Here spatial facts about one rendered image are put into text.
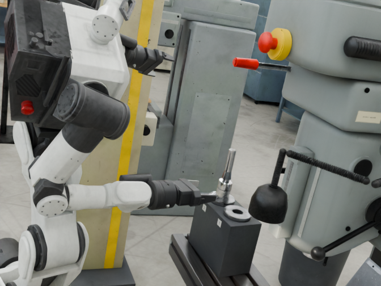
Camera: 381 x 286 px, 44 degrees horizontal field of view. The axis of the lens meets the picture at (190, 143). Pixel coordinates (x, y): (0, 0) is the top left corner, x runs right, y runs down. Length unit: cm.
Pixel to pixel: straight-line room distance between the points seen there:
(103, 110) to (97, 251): 206
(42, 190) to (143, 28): 156
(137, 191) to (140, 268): 194
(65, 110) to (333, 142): 58
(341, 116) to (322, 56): 13
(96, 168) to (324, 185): 195
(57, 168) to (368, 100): 72
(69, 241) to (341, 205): 84
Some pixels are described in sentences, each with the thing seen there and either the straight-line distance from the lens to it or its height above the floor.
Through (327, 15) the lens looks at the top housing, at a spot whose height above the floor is 183.
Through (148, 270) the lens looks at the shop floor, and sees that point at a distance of 327.
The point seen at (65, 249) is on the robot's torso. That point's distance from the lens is 152.
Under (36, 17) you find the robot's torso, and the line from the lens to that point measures 125.
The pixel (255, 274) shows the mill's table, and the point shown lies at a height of 99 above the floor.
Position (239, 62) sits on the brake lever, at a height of 170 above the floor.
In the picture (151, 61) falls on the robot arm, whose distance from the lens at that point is 174.
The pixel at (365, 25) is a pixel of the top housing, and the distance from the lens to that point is 88.
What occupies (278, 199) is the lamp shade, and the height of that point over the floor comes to 150.
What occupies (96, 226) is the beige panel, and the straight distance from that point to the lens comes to 299.
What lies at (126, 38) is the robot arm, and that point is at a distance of 164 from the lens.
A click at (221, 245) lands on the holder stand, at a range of 152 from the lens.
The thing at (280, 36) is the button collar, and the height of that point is 178.
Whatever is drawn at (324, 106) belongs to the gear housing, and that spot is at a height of 166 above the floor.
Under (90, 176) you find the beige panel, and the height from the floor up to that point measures 67.
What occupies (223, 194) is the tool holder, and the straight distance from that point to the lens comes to 157.
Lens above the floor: 184
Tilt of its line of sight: 19 degrees down
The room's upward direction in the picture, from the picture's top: 11 degrees clockwise
